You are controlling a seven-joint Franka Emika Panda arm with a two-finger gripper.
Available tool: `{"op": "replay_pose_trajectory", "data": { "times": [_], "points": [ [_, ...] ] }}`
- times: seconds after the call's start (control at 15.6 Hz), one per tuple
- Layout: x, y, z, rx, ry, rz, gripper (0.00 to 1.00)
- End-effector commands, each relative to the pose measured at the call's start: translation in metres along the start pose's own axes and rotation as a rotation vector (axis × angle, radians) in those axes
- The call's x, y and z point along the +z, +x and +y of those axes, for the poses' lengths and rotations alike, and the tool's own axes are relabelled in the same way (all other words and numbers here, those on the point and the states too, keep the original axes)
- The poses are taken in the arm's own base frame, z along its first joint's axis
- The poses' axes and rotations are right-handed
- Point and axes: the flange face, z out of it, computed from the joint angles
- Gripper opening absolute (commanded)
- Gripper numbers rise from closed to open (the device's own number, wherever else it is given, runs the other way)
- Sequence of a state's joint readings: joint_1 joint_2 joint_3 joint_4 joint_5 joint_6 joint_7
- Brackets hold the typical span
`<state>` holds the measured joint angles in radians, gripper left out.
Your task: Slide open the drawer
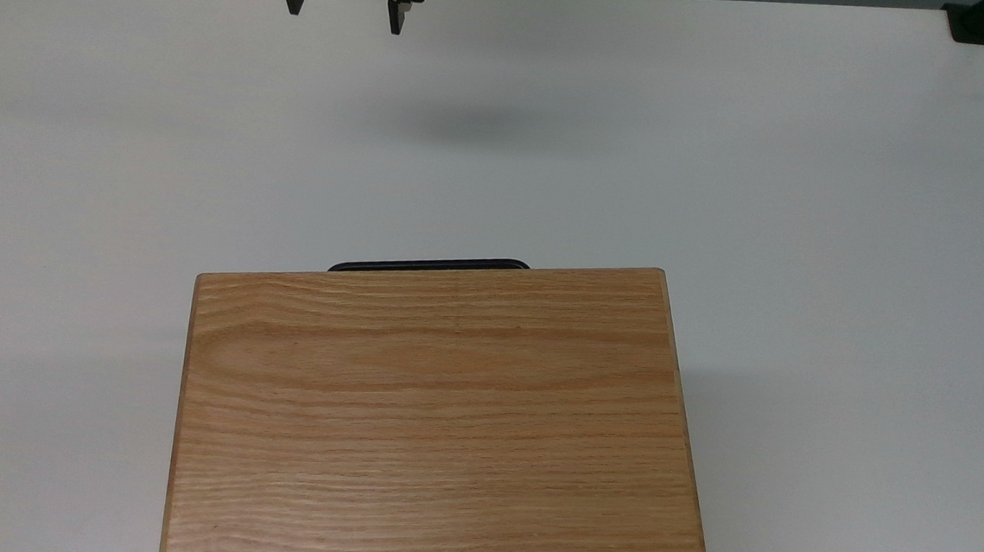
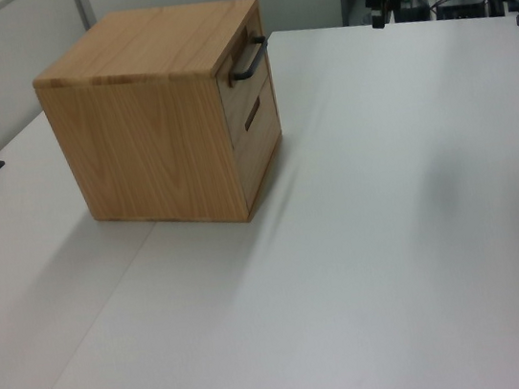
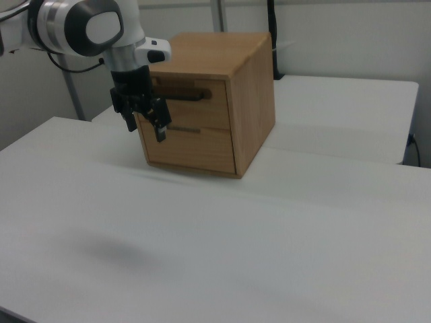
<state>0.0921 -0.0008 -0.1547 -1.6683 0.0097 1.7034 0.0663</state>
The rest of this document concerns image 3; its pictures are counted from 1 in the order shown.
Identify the black metal drawer handle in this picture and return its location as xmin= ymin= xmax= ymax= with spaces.
xmin=152 ymin=87 xmax=213 ymax=102

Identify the wooden drawer with short handle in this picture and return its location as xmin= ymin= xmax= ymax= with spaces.
xmin=137 ymin=118 xmax=237 ymax=175

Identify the black camera stand pole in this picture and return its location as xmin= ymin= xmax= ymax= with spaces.
xmin=266 ymin=0 xmax=284 ymax=81

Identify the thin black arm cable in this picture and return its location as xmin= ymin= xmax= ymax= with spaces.
xmin=46 ymin=50 xmax=105 ymax=73

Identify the wooden drawer cabinet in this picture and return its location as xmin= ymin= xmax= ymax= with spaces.
xmin=137 ymin=32 xmax=277 ymax=180

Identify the wooden drawer with long handle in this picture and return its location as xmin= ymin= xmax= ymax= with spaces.
xmin=149 ymin=75 xmax=234 ymax=131

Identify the grey partition frame post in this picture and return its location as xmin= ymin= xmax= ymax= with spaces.
xmin=211 ymin=0 xmax=226 ymax=33
xmin=61 ymin=53 xmax=86 ymax=121

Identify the black power cable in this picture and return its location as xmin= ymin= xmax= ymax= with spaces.
xmin=406 ymin=133 xmax=422 ymax=166

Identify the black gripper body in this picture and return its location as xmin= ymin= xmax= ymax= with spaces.
xmin=110 ymin=65 xmax=160 ymax=117

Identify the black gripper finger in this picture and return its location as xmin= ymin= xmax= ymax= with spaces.
xmin=121 ymin=106 xmax=138 ymax=133
xmin=147 ymin=97 xmax=173 ymax=144

